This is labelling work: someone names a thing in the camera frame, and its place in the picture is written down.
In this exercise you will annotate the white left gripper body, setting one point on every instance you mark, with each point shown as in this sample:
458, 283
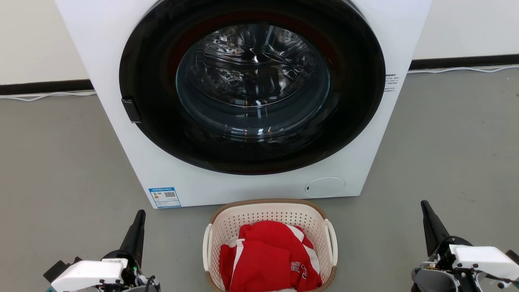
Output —
87, 275

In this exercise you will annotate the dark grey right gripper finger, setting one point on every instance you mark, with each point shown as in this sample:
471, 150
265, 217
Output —
433, 231

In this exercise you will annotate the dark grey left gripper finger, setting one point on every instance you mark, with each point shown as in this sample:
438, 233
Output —
135, 237

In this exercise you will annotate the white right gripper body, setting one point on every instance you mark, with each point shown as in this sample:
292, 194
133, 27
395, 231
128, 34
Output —
482, 259

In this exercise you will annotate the cream perforated laundry basket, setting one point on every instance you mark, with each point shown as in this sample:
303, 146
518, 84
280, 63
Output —
265, 211

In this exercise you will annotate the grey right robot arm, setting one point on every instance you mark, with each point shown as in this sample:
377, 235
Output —
432, 280

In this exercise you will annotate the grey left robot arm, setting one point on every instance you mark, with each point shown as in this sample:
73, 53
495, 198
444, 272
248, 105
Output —
144, 286

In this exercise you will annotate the blue energy label sticker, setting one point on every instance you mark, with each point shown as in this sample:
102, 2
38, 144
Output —
164, 197

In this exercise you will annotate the round white filter cover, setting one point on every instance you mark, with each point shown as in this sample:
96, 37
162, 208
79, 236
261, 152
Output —
325, 187

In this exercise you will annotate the black round washer door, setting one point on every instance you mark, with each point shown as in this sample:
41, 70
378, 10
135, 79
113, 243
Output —
154, 121

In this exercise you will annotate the red and white garment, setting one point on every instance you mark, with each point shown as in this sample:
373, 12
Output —
263, 259

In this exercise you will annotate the small white text sticker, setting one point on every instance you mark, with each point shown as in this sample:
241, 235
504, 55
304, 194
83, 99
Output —
391, 82

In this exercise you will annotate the black baseboard strip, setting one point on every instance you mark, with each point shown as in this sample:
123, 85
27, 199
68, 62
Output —
466, 62
40, 86

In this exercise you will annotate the white front-load washing machine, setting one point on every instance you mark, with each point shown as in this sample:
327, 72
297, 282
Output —
101, 44

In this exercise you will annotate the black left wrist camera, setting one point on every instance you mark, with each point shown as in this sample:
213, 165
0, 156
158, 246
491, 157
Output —
58, 269

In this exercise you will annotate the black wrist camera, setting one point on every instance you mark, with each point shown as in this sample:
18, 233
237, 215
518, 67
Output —
58, 269
513, 256

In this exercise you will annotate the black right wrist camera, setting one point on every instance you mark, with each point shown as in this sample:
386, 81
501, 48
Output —
513, 256

